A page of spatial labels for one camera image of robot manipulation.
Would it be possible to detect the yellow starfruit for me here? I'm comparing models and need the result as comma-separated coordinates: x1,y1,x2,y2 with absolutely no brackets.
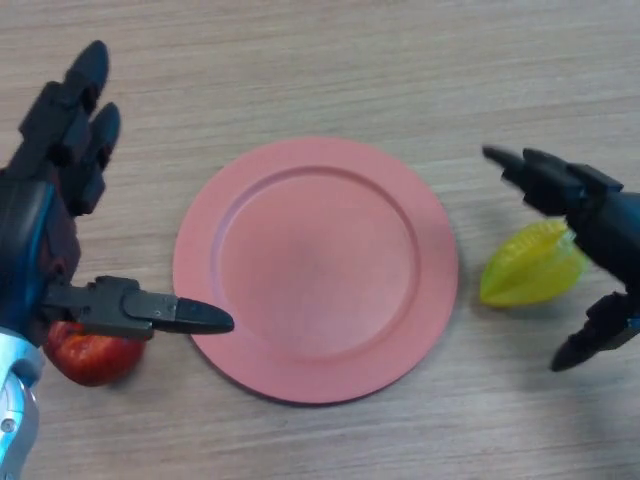
479,221,589,308

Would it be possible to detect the pink round plate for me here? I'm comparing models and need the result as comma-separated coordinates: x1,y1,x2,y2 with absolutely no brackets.
172,137,460,405

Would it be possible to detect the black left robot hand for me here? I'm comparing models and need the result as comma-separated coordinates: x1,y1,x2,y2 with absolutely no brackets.
0,40,236,349

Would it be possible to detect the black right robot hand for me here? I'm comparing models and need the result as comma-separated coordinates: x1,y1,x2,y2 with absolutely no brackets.
481,145,640,373

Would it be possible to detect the red apple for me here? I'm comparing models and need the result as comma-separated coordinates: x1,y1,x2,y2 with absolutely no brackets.
43,321,147,387

